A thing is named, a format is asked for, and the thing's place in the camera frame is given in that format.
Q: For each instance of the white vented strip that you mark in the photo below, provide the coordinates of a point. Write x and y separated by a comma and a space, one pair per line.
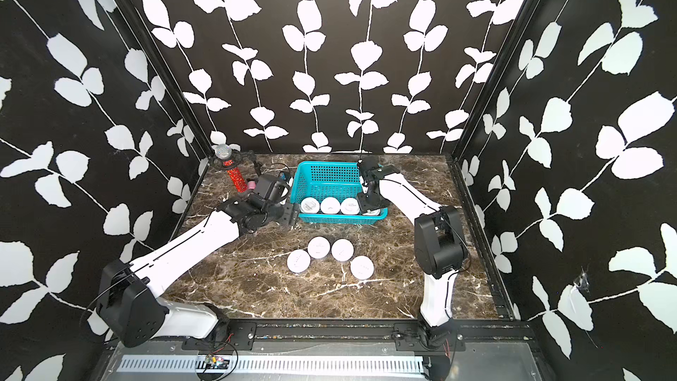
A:
394, 366

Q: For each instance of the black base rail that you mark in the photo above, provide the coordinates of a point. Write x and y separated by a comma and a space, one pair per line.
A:
406, 334

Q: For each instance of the black mini tripod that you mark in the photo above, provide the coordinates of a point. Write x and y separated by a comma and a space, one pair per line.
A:
259, 166

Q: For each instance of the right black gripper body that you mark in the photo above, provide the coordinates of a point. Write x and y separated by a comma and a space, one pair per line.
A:
366, 201

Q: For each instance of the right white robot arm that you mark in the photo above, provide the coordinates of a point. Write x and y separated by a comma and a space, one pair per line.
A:
439, 242

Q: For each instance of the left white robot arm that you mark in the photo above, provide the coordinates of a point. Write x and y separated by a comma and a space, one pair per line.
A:
130, 301

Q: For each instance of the yogurt cup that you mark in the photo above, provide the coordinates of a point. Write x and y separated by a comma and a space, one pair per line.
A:
318, 247
362, 268
350, 206
310, 205
342, 250
330, 205
372, 213
298, 261

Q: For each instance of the teal plastic basket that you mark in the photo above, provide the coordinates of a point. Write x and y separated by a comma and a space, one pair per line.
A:
322, 180

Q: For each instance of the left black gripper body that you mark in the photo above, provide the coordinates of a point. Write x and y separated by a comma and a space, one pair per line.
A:
285, 212

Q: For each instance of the small circuit board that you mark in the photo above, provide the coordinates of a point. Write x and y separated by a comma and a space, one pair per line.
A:
214, 364

